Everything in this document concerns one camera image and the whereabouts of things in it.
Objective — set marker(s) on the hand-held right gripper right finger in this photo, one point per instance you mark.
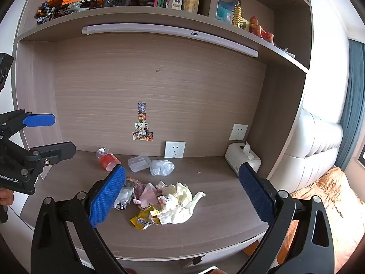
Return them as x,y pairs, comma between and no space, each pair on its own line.
256,197

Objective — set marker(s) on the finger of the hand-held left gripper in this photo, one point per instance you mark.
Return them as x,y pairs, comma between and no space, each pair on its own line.
40,120
57,149

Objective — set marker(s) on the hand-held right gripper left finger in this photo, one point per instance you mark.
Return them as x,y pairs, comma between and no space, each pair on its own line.
108,197

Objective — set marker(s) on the pink white packaging pouch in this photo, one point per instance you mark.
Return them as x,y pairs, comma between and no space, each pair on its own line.
148,197

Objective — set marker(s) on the clear plastic bag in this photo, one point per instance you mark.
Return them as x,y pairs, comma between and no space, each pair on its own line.
161,167

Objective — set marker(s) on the person's left hand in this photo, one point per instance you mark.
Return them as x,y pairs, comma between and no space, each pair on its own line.
4,197

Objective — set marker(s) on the white black wrapper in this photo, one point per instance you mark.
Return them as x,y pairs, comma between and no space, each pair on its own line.
124,199

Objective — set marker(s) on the colourful snack wrapper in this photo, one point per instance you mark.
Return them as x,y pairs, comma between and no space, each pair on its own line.
134,182

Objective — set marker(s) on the yellow snack wrapper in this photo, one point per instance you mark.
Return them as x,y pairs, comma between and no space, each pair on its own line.
142,219

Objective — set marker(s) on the clear plastic box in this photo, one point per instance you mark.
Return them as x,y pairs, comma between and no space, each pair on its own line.
139,164

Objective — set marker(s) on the white tissue box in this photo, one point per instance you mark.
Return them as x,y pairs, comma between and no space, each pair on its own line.
238,155

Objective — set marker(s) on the crumpled cream paper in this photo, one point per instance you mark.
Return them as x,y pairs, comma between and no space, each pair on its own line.
179,202

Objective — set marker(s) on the white padded headboard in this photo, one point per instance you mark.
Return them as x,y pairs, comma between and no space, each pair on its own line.
313,148

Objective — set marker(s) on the cluster of cartoon stickers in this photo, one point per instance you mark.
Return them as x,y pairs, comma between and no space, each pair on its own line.
142,128

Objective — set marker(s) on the bed with orange duvet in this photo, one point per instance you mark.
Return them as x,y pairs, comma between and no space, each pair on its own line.
333,185

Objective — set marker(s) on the white nightstand with drawers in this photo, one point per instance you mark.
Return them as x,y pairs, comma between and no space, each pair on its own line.
57,26

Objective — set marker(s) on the pile of small toy figures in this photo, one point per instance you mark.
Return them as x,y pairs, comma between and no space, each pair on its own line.
48,10

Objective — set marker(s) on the blue grey curtain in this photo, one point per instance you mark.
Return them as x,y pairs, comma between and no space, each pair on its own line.
353,91

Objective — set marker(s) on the white toy piece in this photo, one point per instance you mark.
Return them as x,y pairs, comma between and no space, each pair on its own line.
285,50

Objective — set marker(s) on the white light bar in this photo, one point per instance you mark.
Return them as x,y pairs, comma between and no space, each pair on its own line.
171,32

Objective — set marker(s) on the red figurine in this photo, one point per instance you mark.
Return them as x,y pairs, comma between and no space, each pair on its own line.
259,28

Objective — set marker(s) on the golden pagoda model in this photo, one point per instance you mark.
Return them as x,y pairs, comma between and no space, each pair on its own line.
239,15

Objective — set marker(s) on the blue box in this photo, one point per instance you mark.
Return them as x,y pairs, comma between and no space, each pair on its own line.
223,12

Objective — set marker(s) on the white wall socket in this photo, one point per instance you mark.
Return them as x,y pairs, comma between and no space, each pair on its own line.
174,149
238,131

